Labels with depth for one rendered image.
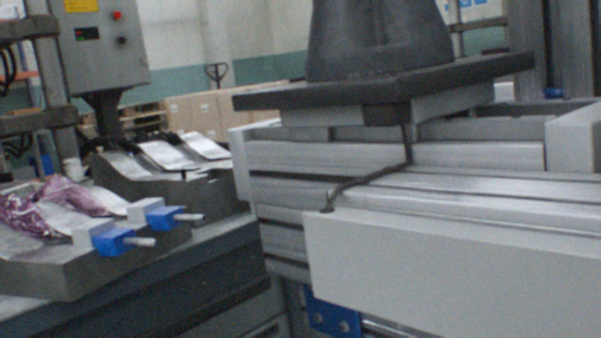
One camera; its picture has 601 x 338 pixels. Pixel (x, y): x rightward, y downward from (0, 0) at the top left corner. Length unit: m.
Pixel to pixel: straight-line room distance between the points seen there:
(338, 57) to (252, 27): 9.58
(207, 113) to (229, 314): 4.33
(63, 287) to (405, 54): 0.53
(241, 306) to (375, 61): 0.69
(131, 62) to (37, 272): 1.22
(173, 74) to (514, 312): 8.75
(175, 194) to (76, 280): 0.31
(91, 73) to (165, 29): 7.17
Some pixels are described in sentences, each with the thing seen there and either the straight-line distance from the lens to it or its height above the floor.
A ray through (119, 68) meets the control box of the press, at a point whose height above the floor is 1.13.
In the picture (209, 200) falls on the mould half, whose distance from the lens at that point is 1.03.
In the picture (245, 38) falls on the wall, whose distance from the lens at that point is 9.96.
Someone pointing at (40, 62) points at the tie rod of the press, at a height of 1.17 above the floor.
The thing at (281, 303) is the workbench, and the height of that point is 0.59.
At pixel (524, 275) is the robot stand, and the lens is 0.32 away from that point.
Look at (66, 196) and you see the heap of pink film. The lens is 1.02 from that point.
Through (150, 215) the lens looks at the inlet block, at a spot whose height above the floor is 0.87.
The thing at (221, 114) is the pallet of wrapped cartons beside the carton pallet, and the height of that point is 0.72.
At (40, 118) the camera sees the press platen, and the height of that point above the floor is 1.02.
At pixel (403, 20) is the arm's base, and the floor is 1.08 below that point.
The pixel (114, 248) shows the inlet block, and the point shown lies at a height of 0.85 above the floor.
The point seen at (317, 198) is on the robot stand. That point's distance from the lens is 0.59.
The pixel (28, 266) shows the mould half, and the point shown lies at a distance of 0.85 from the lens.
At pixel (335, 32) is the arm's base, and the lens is 0.53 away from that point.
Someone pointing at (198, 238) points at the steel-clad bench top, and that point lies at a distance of 0.96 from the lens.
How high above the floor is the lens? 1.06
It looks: 11 degrees down
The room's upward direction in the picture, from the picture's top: 9 degrees counter-clockwise
